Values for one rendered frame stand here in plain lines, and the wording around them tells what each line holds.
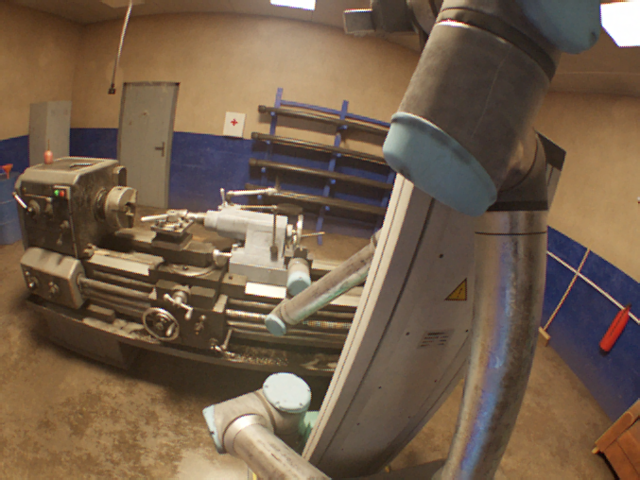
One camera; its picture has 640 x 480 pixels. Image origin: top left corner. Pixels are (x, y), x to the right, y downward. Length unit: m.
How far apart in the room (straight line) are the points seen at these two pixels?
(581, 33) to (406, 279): 0.40
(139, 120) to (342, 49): 3.47
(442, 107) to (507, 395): 0.30
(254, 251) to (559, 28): 1.47
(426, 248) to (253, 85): 4.26
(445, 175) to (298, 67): 4.41
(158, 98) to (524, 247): 4.94
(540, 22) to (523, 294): 0.23
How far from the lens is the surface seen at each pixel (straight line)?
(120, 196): 1.73
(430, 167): 0.17
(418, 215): 0.41
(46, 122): 5.16
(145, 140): 5.09
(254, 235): 1.49
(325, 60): 4.60
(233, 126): 4.43
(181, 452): 1.83
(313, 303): 0.93
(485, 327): 0.32
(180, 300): 1.32
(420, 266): 0.45
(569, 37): 0.19
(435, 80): 0.18
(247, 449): 0.74
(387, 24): 0.35
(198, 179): 4.80
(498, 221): 0.29
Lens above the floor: 1.67
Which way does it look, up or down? 22 degrees down
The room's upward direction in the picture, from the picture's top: 12 degrees clockwise
